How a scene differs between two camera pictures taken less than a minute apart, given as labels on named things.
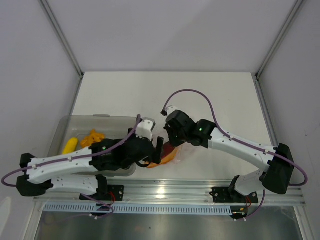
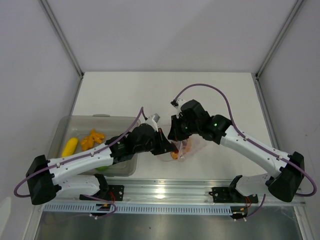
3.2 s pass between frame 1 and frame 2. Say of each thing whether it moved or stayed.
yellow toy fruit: stayed
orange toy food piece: stayed
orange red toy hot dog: moved
